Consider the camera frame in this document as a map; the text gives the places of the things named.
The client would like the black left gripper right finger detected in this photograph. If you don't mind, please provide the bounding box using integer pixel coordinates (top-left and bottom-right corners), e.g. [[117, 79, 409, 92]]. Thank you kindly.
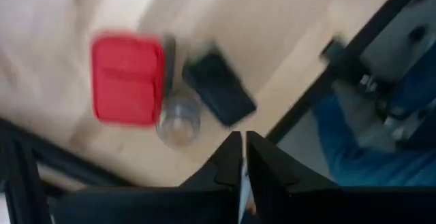
[[245, 131, 436, 224]]

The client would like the green spice tin black lid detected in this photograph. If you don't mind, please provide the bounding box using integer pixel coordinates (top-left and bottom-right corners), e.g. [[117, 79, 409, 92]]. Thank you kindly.
[[181, 48, 258, 129]]

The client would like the red lid smoked paprika tin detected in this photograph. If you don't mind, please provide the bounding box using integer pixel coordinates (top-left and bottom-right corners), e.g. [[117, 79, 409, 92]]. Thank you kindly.
[[90, 31, 177, 128]]

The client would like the person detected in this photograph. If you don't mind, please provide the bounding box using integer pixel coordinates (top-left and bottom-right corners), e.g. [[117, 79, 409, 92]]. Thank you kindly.
[[311, 80, 436, 188]]

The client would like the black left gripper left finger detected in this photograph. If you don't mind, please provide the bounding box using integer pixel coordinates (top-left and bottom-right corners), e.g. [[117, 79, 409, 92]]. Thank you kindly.
[[54, 131, 243, 224]]

